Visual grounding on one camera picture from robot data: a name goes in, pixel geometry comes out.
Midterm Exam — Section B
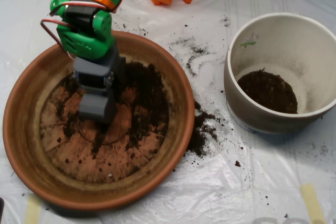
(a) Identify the terracotta plant saucer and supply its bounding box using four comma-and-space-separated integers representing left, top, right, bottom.
2, 30, 195, 211

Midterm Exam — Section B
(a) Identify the spilled dark soil pile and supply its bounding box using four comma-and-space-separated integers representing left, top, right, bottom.
185, 100, 218, 158

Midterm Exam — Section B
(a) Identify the white ceramic pot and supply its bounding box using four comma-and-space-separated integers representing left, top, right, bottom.
224, 12, 336, 134

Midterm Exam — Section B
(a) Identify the beige masking tape strip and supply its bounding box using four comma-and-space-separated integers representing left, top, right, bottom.
24, 194, 42, 224
300, 183, 328, 224

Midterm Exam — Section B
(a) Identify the green label sticker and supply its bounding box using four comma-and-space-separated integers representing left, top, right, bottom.
240, 32, 259, 49

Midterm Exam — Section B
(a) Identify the white plastic cover sheet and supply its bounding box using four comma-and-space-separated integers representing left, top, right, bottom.
0, 0, 336, 224

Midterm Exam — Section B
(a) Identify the red white black servo cable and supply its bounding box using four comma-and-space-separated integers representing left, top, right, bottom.
40, 0, 136, 61

